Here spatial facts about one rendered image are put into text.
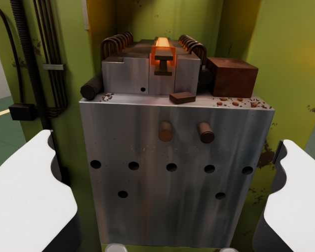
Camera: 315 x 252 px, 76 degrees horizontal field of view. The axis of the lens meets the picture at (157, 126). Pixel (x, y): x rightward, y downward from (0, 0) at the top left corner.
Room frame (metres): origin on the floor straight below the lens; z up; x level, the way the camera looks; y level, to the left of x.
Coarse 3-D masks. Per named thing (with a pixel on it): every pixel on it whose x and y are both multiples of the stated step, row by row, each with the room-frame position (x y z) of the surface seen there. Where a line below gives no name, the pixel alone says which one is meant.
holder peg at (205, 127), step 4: (200, 124) 0.35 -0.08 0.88; (204, 124) 0.35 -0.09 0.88; (208, 124) 0.35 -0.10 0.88; (200, 128) 0.34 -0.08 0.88; (204, 128) 0.33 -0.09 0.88; (208, 128) 0.33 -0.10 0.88; (200, 132) 0.33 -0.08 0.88; (204, 132) 0.32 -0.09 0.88; (208, 132) 0.32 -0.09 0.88; (212, 132) 0.32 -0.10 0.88; (200, 136) 0.32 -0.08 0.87; (204, 136) 0.32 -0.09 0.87; (208, 136) 0.32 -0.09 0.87; (212, 136) 0.32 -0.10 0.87; (204, 140) 0.32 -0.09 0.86; (208, 140) 0.32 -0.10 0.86; (212, 140) 0.32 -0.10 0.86
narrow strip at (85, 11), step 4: (84, 0) 0.56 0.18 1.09; (84, 4) 0.56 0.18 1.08; (84, 8) 0.56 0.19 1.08; (84, 12) 0.56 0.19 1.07; (84, 16) 0.56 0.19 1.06; (84, 20) 0.56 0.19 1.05; (88, 20) 0.56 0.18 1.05; (84, 24) 0.56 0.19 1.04; (88, 24) 0.56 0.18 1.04; (84, 28) 0.56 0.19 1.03; (88, 28) 0.56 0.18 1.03
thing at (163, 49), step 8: (160, 40) 0.60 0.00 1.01; (152, 48) 0.41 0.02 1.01; (160, 48) 0.40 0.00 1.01; (168, 48) 0.40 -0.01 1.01; (152, 56) 0.41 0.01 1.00; (160, 56) 0.32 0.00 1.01; (168, 56) 0.32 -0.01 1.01; (152, 64) 0.41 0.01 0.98; (160, 64) 0.32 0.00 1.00; (168, 64) 0.37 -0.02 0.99; (160, 72) 0.32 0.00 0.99; (168, 72) 0.32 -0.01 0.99
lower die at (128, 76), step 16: (128, 48) 0.63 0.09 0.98; (144, 48) 0.56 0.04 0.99; (176, 48) 0.58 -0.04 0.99; (112, 64) 0.42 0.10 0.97; (128, 64) 0.42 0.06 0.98; (144, 64) 0.42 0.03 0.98; (176, 64) 0.42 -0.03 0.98; (192, 64) 0.42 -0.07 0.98; (112, 80) 0.42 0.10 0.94; (128, 80) 0.42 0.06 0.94; (144, 80) 0.42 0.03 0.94; (160, 80) 0.42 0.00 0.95; (176, 80) 0.42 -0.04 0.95; (192, 80) 0.42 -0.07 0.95
